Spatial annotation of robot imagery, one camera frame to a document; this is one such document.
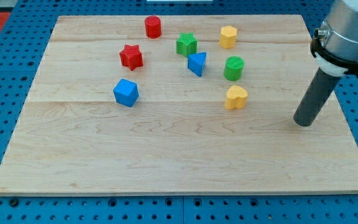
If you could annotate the yellow heart block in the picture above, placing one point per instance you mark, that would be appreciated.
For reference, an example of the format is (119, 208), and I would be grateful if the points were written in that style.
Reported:
(236, 98)

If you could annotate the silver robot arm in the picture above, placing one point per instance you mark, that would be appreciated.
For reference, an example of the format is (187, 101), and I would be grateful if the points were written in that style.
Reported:
(335, 42)

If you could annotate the wooden board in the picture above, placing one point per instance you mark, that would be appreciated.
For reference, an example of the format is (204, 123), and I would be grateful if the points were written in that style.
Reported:
(73, 139)

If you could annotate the blue triangle block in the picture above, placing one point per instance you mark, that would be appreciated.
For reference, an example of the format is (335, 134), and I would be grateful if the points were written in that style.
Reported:
(196, 63)

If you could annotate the blue cube block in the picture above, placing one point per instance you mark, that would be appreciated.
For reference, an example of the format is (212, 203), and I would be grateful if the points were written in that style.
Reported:
(126, 92)

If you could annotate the green star block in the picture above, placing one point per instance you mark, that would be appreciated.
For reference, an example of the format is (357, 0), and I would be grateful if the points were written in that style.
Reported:
(186, 44)

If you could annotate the green cylinder block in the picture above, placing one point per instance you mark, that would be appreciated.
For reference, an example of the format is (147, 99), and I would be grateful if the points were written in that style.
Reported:
(233, 68)

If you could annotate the red star block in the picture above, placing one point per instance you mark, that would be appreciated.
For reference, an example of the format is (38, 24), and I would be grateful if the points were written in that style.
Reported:
(131, 57)

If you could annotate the yellow hexagon block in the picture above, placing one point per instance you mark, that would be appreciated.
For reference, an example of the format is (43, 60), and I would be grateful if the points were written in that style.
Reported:
(228, 36)

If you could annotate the red cylinder block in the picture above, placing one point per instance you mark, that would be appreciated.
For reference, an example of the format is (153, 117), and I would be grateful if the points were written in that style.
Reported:
(153, 27)

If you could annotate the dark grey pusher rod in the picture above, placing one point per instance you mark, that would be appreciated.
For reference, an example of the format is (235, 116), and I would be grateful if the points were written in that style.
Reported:
(318, 92)

